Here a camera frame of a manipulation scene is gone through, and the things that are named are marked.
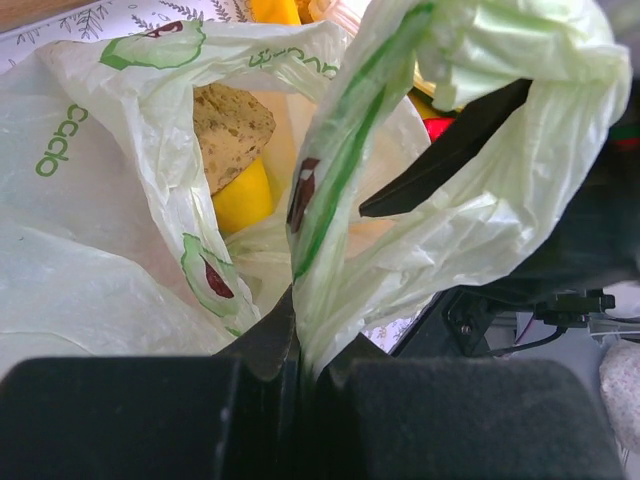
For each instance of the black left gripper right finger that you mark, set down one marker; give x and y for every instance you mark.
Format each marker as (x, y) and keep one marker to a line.
(378, 417)

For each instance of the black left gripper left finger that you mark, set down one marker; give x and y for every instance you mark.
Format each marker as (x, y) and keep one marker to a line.
(225, 416)

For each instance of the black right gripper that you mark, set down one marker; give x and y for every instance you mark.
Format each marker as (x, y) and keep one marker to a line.
(596, 242)

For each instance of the red toy pepper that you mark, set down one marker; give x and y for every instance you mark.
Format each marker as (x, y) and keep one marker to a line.
(436, 126)

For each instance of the yellow toy corn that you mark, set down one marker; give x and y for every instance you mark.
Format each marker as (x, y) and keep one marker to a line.
(245, 201)

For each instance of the light green plastic bag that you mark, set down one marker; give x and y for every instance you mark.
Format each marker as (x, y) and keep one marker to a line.
(109, 240)

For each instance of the brown bread slice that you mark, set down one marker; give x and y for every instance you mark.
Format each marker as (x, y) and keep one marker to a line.
(232, 128)

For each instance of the yellow plastic bin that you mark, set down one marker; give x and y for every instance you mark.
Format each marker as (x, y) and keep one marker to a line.
(294, 12)

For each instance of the floral patterned table mat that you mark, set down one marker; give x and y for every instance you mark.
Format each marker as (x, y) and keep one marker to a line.
(109, 19)

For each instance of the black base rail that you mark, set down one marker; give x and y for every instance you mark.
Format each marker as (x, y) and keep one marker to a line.
(454, 324)

